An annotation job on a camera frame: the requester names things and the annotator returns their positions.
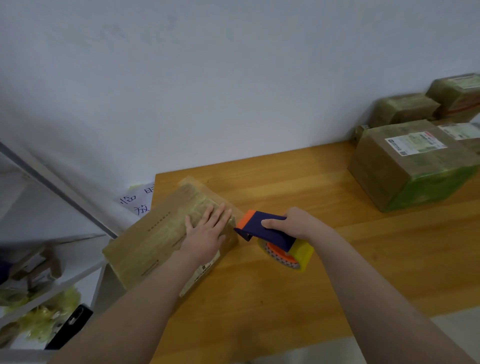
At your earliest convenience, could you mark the black mobile phone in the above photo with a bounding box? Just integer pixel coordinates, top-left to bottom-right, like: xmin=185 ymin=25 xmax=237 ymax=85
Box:
xmin=45 ymin=303 xmax=94 ymax=351

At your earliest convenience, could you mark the squat red-printed cardboard box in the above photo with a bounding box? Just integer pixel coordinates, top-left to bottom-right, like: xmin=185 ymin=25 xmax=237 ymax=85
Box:
xmin=426 ymin=72 xmax=480 ymax=117

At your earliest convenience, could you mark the small open carton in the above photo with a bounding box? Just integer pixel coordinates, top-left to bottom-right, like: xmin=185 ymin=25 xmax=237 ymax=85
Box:
xmin=7 ymin=246 xmax=63 ymax=288

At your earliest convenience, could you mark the person's right forearm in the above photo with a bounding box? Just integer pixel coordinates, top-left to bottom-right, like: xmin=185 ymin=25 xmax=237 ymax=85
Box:
xmin=311 ymin=232 xmax=477 ymax=364

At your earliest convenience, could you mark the grey metal shelf rack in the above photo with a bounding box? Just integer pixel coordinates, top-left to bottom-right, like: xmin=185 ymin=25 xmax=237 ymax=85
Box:
xmin=0 ymin=138 xmax=121 ymax=354

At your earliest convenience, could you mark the cube red-printed cardboard box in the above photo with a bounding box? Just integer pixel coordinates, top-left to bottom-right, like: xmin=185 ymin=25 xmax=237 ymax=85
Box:
xmin=435 ymin=114 xmax=480 ymax=157

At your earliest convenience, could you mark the stack of cardboard boxes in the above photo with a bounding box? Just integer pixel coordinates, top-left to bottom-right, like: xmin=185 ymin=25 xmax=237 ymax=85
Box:
xmin=102 ymin=175 xmax=246 ymax=300

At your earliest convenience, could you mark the wooden table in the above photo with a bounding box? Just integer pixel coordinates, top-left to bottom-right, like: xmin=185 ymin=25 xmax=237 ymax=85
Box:
xmin=146 ymin=140 xmax=480 ymax=364

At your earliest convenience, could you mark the white paper wall sign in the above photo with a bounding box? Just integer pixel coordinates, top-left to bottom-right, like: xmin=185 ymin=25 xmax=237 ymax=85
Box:
xmin=116 ymin=182 xmax=157 ymax=219

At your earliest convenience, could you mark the person's left forearm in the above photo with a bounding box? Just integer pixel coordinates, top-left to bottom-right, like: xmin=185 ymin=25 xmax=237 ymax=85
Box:
xmin=48 ymin=251 xmax=200 ymax=364

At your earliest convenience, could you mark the large green-printed cardboard box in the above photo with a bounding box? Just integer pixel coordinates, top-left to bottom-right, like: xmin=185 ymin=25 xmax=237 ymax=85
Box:
xmin=348 ymin=119 xmax=480 ymax=213

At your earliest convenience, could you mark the blue orange tape dispenser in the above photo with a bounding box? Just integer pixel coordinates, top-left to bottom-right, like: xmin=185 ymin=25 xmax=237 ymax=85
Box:
xmin=234 ymin=210 xmax=315 ymax=273

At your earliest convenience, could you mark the box barcode label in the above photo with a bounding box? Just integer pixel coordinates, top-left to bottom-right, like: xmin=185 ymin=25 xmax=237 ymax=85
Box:
xmin=352 ymin=123 xmax=372 ymax=148

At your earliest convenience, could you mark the person's left hand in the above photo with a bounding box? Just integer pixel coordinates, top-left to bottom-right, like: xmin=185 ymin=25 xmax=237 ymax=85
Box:
xmin=176 ymin=203 xmax=234 ymax=270

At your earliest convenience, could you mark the person's right hand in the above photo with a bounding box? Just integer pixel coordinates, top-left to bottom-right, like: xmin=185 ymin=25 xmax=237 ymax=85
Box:
xmin=261 ymin=207 xmax=333 ymax=249

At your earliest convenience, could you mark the small open-flap cardboard box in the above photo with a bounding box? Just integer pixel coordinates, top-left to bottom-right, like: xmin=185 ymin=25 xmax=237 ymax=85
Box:
xmin=369 ymin=92 xmax=442 ymax=129

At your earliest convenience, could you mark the yellow plastic bag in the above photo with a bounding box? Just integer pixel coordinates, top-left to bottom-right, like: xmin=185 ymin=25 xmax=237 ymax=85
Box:
xmin=0 ymin=288 xmax=82 ymax=344

